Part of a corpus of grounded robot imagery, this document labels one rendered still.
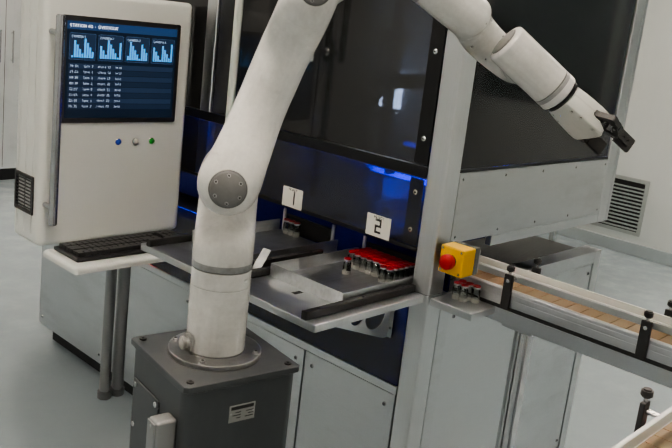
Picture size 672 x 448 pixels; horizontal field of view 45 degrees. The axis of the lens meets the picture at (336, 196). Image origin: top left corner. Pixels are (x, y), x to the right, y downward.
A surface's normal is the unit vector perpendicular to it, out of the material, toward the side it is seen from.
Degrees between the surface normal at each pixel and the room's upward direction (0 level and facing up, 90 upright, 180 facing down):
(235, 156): 61
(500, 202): 90
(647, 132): 90
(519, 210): 90
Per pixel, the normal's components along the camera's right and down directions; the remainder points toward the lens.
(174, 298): -0.68, 0.08
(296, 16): -0.28, 0.66
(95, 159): 0.71, 0.22
